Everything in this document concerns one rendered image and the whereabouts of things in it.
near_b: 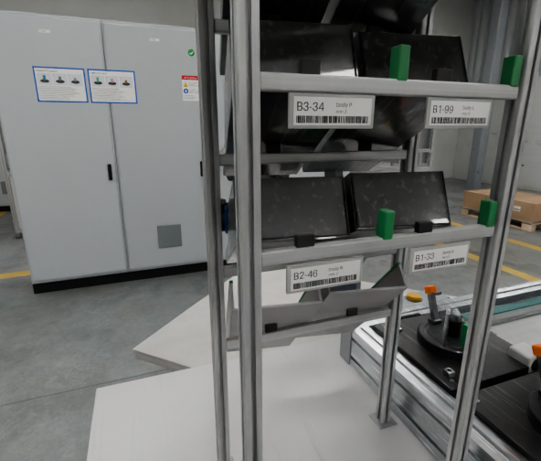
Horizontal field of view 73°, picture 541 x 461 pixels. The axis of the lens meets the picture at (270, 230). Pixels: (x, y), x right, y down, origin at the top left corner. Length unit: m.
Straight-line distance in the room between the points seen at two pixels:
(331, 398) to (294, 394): 0.08
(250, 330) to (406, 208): 0.25
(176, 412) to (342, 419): 0.34
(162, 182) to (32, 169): 1.02
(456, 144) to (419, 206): 11.32
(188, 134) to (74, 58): 1.04
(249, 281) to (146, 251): 3.33
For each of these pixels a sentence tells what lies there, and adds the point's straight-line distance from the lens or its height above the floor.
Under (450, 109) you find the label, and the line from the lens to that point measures 0.43.
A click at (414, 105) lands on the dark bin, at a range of 0.50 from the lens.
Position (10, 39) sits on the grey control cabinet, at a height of 2.05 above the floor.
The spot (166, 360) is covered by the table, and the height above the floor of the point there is 0.86.
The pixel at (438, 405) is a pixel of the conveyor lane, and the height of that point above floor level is 0.96.
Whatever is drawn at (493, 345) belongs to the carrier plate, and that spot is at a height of 0.97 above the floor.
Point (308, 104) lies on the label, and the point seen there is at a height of 1.45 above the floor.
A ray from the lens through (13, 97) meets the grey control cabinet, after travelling 3.57.
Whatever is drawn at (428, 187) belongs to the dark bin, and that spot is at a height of 1.35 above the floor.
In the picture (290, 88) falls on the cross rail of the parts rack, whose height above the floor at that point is 1.46.
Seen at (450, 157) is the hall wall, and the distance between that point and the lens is 11.74.
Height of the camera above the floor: 1.43
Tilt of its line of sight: 16 degrees down
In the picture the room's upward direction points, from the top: straight up
